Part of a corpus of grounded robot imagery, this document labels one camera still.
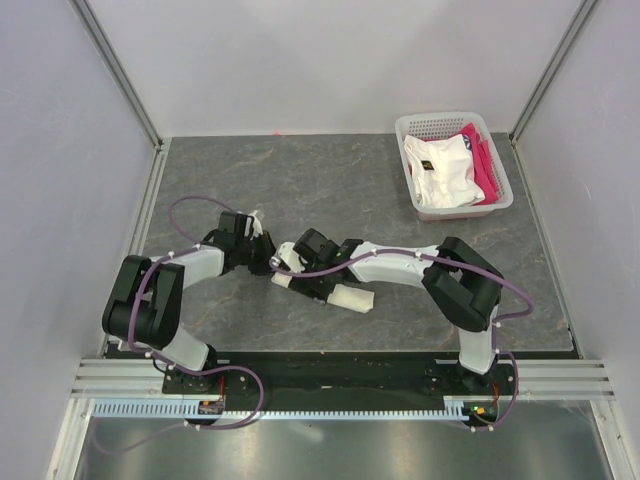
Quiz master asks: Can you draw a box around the cream cloth napkin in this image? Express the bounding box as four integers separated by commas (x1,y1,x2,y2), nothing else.
271,273,374,314

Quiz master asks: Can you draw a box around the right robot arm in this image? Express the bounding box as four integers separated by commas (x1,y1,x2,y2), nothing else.
273,229,502,394

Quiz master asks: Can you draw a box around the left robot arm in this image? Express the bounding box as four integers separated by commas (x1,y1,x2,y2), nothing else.
102,211,275,393

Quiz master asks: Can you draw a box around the white folded cloth in basket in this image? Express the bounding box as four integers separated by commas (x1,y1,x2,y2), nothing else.
403,134,485,209

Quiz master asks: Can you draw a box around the pink cloth in basket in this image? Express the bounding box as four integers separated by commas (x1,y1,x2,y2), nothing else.
455,124,497,205

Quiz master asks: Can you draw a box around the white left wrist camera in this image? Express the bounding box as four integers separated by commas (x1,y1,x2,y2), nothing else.
245,210,265,239

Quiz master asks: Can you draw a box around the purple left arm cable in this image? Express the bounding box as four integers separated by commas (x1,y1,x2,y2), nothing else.
92,196,266,454

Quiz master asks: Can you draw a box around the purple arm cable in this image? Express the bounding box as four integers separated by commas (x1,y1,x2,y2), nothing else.
92,196,266,454
272,252,535,434

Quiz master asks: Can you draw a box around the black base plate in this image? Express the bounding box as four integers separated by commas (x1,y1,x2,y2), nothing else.
162,351,516,409

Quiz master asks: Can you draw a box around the light blue cable duct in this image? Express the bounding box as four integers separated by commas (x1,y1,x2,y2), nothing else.
92,395,468,422

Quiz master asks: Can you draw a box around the left aluminium frame post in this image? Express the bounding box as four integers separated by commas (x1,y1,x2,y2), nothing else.
69,0,164,151

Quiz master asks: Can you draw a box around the aluminium frame post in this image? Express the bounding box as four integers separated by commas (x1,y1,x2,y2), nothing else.
509,0,601,146
69,0,164,151

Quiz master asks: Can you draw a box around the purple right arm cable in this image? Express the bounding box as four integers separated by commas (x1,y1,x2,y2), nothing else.
272,252,535,434

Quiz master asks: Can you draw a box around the right aluminium frame post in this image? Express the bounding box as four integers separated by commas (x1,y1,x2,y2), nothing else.
509,0,601,146

